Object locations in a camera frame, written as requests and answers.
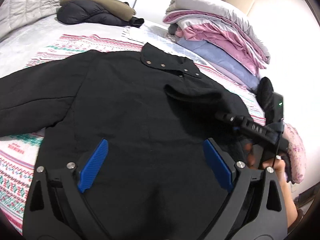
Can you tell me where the black fluffy garment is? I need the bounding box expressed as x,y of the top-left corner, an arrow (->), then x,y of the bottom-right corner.
256,77 -> 274,124

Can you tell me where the navy and olive folded jacket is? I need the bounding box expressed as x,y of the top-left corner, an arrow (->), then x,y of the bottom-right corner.
57,0 -> 144,28

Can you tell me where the pink folded blanket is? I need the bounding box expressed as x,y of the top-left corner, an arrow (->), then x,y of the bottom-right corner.
163,10 -> 270,75

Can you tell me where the right forearm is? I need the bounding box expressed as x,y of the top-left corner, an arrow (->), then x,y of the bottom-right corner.
277,171 -> 298,228

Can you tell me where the grey folded duvet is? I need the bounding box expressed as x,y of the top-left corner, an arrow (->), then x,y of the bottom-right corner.
165,0 -> 270,63

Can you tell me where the blue folded blanket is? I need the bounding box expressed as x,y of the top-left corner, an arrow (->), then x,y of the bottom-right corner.
176,37 -> 260,92

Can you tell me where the black quilted jacket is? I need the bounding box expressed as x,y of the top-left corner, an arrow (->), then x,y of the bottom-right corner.
1,44 -> 249,239

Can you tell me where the patterned pink green bedspread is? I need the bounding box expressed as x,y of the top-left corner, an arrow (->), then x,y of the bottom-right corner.
1,24 -> 265,231

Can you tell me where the right hand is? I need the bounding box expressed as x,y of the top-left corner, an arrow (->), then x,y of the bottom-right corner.
244,143 -> 286,173

